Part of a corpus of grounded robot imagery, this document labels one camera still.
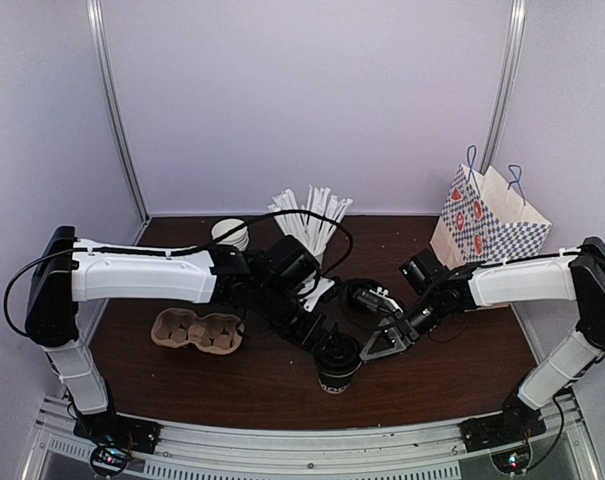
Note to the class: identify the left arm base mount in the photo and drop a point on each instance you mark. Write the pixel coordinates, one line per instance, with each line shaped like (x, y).
(122, 432)

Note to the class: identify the aluminium corner post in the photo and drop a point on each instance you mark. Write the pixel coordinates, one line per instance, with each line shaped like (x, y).
(98, 32)
(510, 64)

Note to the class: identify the black coffee cup lid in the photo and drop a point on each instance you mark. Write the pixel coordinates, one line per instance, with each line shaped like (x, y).
(341, 357)

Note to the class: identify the aluminium front frame rail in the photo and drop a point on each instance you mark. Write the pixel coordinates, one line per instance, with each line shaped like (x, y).
(433, 450)

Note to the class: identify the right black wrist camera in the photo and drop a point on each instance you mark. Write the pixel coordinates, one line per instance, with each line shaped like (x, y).
(378, 301)

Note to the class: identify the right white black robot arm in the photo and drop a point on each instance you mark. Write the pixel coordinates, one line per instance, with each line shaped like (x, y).
(574, 275)

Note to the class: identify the bundle of wrapped white straws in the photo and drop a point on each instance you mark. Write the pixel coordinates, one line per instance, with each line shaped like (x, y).
(314, 220)

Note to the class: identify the right aluminium corner post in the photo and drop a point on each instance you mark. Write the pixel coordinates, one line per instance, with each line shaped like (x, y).
(510, 64)

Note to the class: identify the checkered paper takeout bag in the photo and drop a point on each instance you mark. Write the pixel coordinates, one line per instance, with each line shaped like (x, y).
(487, 218)

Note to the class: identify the stack of black lids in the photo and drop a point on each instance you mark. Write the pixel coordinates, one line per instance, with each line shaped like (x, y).
(349, 304)

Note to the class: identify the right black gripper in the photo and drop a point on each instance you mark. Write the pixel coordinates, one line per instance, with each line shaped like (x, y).
(393, 338)

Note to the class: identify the cardboard cup carrier tray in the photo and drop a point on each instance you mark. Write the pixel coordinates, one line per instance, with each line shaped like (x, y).
(215, 334)

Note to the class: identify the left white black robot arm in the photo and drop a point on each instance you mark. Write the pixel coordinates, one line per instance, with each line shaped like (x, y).
(265, 282)

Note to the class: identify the stack of paper cups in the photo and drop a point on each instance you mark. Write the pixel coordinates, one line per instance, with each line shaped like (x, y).
(238, 234)

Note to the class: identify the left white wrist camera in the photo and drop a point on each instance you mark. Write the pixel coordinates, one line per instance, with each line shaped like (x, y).
(311, 292)

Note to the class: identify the left aluminium corner post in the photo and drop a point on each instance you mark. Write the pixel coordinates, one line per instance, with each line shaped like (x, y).
(98, 32)

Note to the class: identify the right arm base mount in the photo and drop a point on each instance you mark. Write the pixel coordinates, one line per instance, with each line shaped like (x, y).
(480, 433)

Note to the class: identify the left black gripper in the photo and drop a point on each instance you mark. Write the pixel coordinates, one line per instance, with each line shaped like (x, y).
(311, 340)

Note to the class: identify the single black paper cup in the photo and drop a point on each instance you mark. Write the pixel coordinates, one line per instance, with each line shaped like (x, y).
(335, 384)

